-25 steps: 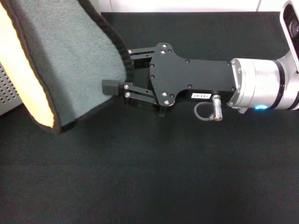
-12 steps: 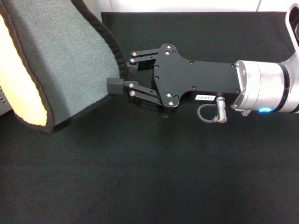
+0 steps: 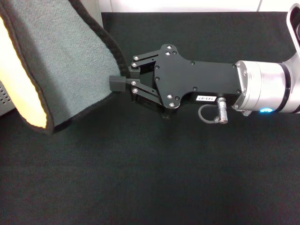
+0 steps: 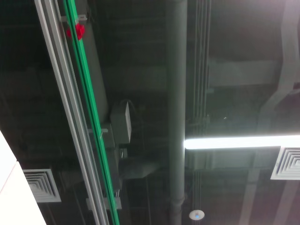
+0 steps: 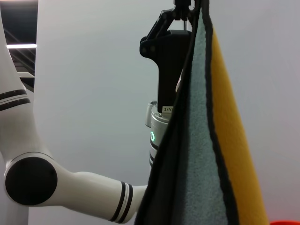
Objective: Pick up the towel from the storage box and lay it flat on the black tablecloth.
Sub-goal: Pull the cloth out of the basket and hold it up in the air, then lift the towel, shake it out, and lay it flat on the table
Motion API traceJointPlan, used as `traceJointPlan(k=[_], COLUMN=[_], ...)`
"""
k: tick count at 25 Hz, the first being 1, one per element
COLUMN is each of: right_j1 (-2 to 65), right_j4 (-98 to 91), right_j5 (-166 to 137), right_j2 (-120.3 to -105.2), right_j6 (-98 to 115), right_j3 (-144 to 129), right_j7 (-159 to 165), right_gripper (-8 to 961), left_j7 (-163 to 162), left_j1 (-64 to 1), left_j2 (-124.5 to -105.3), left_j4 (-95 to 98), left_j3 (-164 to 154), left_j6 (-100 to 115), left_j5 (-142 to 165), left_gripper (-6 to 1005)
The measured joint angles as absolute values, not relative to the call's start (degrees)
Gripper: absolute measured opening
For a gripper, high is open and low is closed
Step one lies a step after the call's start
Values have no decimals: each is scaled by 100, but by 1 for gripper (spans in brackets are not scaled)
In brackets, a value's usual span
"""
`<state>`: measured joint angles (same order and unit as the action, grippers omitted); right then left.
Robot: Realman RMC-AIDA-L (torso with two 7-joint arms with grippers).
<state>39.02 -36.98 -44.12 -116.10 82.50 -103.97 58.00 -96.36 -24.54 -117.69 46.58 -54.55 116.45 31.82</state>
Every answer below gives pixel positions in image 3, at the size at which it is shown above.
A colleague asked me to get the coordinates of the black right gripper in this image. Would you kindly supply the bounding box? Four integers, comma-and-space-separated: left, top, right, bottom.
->
127, 44, 242, 120

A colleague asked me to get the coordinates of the grey yellow towel black trim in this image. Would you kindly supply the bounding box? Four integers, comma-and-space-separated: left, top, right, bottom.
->
0, 0, 132, 137

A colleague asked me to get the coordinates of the grey perforated storage box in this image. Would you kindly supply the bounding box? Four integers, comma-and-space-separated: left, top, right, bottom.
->
0, 0, 103, 117

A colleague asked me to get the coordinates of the right gripper cable with plug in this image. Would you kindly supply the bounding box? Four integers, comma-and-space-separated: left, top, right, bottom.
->
198, 96, 229, 125

